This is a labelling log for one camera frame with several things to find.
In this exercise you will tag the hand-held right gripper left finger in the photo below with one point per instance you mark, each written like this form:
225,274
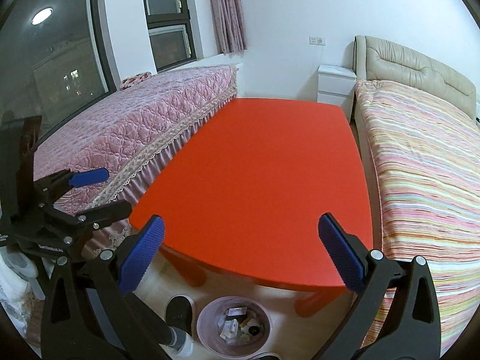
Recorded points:
144,249

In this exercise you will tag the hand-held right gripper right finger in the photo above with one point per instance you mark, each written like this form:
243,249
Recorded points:
339,249

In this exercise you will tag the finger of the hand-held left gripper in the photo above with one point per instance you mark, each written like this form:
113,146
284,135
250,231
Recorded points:
90,177
108,212

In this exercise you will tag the pink waste bin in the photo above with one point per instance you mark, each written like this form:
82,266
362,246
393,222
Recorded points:
206,322

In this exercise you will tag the purple packet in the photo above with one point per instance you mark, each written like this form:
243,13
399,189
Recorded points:
236,312

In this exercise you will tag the white cardboard box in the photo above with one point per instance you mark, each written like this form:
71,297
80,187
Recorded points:
229,330

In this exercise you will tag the black round item with clothespin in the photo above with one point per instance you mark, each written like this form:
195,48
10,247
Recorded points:
255,332

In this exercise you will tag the black slipper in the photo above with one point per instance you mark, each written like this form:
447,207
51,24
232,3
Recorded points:
270,356
179,309

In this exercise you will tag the pink quilted bed cover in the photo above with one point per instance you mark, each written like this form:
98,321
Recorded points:
142,131

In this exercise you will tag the white cloth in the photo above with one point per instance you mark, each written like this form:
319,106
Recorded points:
17,288

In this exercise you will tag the person's grey socked foot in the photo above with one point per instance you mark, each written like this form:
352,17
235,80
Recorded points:
176,339

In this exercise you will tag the red and white pillow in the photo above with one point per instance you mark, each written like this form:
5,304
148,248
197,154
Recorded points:
133,80

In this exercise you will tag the red table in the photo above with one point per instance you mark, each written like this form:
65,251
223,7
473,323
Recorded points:
262,172

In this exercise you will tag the striped bed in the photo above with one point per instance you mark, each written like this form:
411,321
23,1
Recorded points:
423,180

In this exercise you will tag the large curved window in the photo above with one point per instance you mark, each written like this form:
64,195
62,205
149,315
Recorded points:
52,63

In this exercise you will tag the dark framed casement window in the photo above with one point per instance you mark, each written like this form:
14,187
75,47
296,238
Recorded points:
168,41

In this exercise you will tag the white nightstand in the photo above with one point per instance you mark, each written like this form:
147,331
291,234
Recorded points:
333,90

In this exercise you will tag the beige padded headboard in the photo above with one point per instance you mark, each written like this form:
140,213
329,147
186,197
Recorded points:
412,60

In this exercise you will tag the pink curtain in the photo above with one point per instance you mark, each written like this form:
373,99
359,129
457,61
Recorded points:
227,11

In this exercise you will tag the wall socket with plug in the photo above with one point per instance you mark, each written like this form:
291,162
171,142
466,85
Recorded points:
478,116

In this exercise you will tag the white wall socket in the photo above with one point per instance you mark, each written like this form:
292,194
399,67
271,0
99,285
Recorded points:
317,40

